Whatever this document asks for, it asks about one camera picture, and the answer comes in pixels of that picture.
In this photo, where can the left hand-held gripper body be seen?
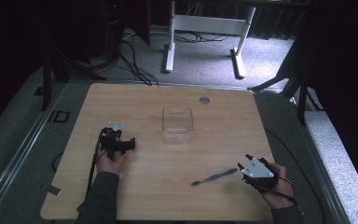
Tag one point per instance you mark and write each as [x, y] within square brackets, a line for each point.
[112, 141]

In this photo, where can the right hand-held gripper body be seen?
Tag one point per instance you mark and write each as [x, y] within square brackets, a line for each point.
[258, 174]

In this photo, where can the blue toothbrush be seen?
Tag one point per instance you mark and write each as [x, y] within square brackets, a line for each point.
[214, 178]

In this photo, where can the clear plastic container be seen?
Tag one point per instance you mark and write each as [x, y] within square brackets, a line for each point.
[177, 124]

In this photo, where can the person's left hand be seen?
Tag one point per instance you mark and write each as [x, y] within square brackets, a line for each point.
[110, 165]

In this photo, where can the person's right hand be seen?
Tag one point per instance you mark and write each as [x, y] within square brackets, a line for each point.
[281, 193]

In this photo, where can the grey round table grommet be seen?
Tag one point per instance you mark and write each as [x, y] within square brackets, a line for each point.
[204, 100]

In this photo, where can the dark tape piece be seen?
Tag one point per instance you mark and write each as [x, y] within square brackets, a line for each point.
[53, 190]

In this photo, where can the black metal stand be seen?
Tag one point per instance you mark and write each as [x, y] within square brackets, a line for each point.
[46, 77]
[295, 84]

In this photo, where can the black rectangular bracket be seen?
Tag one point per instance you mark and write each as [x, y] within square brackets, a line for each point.
[61, 116]

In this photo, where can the white desk frame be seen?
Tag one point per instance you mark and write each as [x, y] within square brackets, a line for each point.
[205, 24]

